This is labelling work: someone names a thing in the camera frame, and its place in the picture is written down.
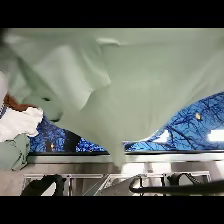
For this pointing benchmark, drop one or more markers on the pale green shirt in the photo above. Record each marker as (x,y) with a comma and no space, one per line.
(133,76)

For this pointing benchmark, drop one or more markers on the white garment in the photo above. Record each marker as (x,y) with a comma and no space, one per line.
(18,121)

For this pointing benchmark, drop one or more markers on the brown garment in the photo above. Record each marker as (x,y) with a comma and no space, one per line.
(15,104)

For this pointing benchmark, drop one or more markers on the pale green garment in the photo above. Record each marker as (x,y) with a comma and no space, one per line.
(13,153)

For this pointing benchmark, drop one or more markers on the silver frame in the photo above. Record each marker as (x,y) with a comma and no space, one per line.
(83,158)

